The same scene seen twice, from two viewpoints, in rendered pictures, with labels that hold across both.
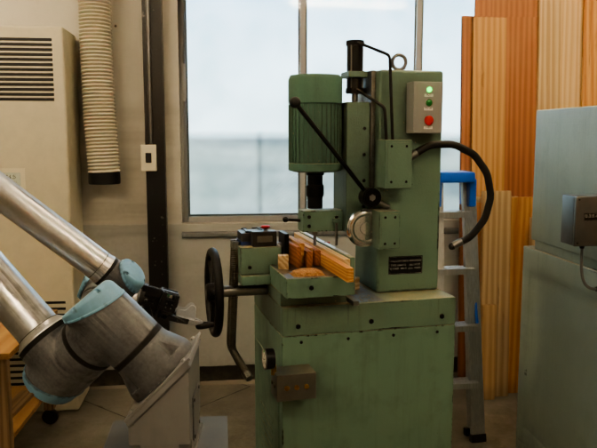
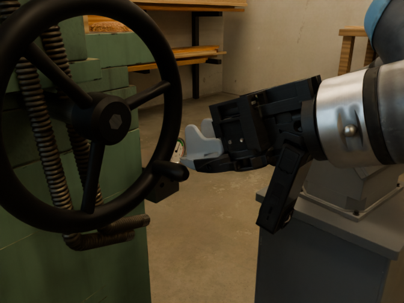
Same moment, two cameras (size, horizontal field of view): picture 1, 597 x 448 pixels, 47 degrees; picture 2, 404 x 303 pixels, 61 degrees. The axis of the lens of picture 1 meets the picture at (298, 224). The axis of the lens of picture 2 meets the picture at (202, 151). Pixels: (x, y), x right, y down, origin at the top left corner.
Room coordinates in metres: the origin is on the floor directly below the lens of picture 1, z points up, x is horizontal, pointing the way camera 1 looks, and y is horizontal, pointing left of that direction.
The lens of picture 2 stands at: (2.34, 0.67, 0.92)
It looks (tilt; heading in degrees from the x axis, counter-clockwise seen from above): 21 degrees down; 231
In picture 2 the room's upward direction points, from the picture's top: straight up
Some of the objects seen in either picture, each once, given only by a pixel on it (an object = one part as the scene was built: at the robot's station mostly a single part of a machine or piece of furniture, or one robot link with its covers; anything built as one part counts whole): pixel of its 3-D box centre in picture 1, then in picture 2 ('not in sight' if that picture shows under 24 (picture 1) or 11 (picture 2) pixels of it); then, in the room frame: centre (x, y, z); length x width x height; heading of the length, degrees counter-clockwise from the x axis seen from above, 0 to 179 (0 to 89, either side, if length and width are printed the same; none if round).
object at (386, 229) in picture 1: (384, 228); not in sight; (2.16, -0.27, 1.02); 0.09 x 0.07 x 0.12; 15
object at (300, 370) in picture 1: (292, 382); (149, 174); (1.98, 0.02, 0.58); 0.12 x 0.08 x 0.08; 105
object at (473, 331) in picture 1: (451, 305); not in sight; (2.94, -0.67, 0.58); 0.27 x 0.25 x 1.16; 7
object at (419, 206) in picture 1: (396, 180); not in sight; (2.35, -0.34, 1.16); 0.22 x 0.22 x 0.72; 15
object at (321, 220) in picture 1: (321, 221); not in sight; (2.27, -0.07, 1.03); 0.14 x 0.07 x 0.09; 105
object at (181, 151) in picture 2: (269, 361); (170, 153); (1.96, 0.08, 0.65); 0.06 x 0.04 x 0.08; 15
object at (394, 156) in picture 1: (394, 164); not in sight; (2.18, -0.30, 1.23); 0.09 x 0.08 x 0.15; 105
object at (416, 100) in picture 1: (424, 108); not in sight; (2.21, -0.40, 1.40); 0.10 x 0.06 x 0.16; 105
